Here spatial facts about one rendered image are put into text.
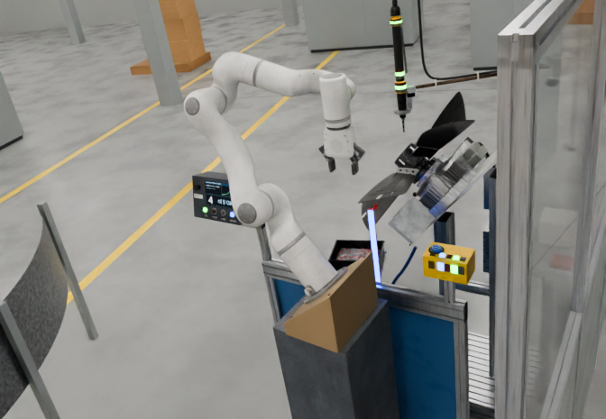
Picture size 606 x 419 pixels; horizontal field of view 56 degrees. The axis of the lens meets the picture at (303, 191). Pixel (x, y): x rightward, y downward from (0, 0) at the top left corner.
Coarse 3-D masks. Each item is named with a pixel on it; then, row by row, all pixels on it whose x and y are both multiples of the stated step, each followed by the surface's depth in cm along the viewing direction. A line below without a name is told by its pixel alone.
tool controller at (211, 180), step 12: (192, 180) 249; (204, 180) 245; (216, 180) 241; (204, 192) 247; (216, 192) 242; (228, 192) 239; (204, 204) 248; (216, 204) 244; (228, 204) 240; (204, 216) 249; (216, 216) 245; (228, 216) 242
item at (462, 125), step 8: (464, 120) 215; (472, 120) 217; (432, 128) 211; (440, 128) 215; (448, 128) 218; (456, 128) 220; (464, 128) 221; (424, 136) 221; (432, 136) 223; (440, 136) 224; (448, 136) 225; (456, 136) 226; (424, 144) 231; (432, 144) 231; (440, 144) 231
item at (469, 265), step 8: (448, 248) 203; (456, 248) 202; (464, 248) 201; (424, 256) 201; (432, 256) 200; (464, 256) 197; (472, 256) 197; (424, 264) 202; (456, 264) 195; (464, 264) 194; (472, 264) 199; (424, 272) 204; (432, 272) 202; (440, 272) 200; (448, 272) 198; (464, 272) 195; (472, 272) 200; (448, 280) 200; (456, 280) 198; (464, 280) 196
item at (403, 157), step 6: (414, 144) 242; (408, 150) 239; (402, 156) 240; (408, 156) 239; (414, 156) 239; (396, 162) 243; (408, 162) 240; (414, 162) 239; (420, 162) 240; (426, 162) 240; (432, 162) 238; (408, 168) 241; (414, 168) 240; (420, 168) 240; (426, 168) 237; (420, 174) 238; (414, 180) 241
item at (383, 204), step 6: (384, 198) 251; (390, 198) 248; (366, 204) 261; (372, 204) 256; (378, 204) 253; (384, 204) 250; (390, 204) 248; (366, 210) 259; (378, 210) 252; (384, 210) 249; (366, 216) 257; (378, 216) 250; (366, 222) 255
